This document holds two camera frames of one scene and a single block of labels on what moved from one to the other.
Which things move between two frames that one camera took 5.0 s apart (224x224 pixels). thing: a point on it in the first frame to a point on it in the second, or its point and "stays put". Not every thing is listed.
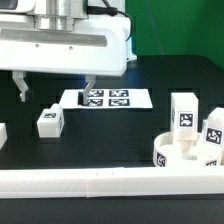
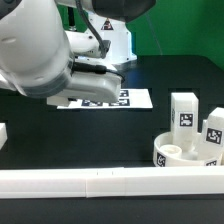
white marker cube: x=185 y=118 stays put
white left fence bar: x=3 y=134 stays put
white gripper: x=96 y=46 to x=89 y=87
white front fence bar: x=111 y=182 stays put
